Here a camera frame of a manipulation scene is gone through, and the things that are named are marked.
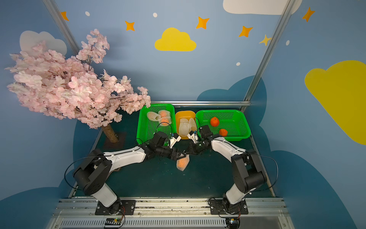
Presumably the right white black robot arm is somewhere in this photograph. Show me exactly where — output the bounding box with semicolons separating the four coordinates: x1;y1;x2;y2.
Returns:
186;125;267;215

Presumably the green plastic basket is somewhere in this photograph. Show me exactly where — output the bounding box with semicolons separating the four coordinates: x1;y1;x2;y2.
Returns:
136;104;177;143
196;109;251;141

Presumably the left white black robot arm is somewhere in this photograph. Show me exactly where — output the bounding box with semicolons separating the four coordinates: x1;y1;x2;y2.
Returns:
73;132;187;215

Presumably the aluminium mounting rail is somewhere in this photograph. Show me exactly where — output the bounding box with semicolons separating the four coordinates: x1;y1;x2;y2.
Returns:
47;198;294;229

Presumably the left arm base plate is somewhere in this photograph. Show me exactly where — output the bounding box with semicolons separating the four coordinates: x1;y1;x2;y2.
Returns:
95;199;136;216

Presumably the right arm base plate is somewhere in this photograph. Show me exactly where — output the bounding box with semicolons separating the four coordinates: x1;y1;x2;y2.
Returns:
207;198;248;215

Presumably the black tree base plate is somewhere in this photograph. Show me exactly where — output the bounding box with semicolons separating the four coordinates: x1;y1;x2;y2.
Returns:
102;132;127;150

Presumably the right green plastic basket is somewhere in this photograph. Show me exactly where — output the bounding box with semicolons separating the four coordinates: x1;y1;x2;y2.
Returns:
196;109;251;141

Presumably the left small circuit board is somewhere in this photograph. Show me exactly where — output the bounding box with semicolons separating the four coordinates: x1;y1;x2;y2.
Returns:
104;218;123;229

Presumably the left green plastic basket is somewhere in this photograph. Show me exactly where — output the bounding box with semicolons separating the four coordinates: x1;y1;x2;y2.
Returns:
136;104;177;143

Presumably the pink artificial blossom tree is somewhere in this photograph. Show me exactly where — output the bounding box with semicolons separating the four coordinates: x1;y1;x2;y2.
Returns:
8;30;151;143

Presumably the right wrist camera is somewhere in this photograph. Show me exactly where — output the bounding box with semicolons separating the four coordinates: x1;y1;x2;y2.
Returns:
187;131;199;144

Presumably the peeled bare orange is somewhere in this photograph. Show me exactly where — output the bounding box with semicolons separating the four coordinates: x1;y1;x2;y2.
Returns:
210;117;220;127

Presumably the small circuit board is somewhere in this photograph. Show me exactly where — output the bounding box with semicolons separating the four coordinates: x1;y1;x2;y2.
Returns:
226;218;241;229
104;218;123;229

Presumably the white foam net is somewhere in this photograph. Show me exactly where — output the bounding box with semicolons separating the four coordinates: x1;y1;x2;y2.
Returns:
178;118;191;137

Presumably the right small circuit board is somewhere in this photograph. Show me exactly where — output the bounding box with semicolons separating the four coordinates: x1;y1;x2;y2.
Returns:
226;218;241;229

